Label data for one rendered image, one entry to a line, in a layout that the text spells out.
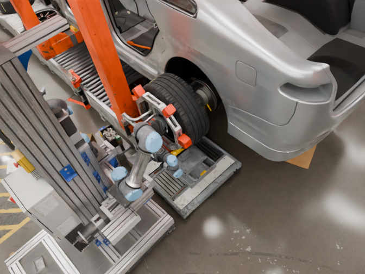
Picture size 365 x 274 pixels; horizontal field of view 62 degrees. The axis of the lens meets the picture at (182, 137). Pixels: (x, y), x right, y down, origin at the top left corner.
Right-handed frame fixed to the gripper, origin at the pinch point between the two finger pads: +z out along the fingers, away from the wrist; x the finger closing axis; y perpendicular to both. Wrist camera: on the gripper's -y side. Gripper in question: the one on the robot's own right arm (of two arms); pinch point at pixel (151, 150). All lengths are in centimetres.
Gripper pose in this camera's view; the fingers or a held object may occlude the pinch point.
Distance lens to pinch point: 246.3
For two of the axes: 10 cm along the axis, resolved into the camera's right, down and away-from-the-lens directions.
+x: -7.3, 5.8, -3.6
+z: -6.7, -5.2, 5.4
